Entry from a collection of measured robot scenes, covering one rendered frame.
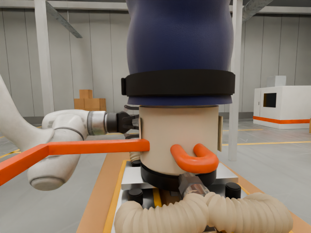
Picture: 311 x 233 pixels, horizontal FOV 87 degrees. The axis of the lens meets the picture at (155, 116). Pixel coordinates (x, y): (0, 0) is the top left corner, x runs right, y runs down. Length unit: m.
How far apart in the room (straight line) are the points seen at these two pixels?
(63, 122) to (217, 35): 0.50
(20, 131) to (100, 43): 9.98
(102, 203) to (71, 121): 0.29
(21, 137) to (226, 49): 0.48
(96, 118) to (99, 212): 0.32
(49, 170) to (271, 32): 12.75
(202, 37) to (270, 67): 12.17
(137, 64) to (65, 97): 10.33
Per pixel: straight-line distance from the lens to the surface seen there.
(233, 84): 0.32
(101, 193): 0.45
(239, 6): 3.98
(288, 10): 13.00
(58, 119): 0.62
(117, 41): 10.27
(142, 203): 0.35
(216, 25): 0.32
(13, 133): 0.52
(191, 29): 0.29
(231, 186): 0.38
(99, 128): 0.60
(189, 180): 0.28
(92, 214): 0.39
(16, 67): 11.96
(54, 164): 0.49
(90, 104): 7.29
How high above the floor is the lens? 1.29
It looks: 6 degrees down
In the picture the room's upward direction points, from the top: 1 degrees counter-clockwise
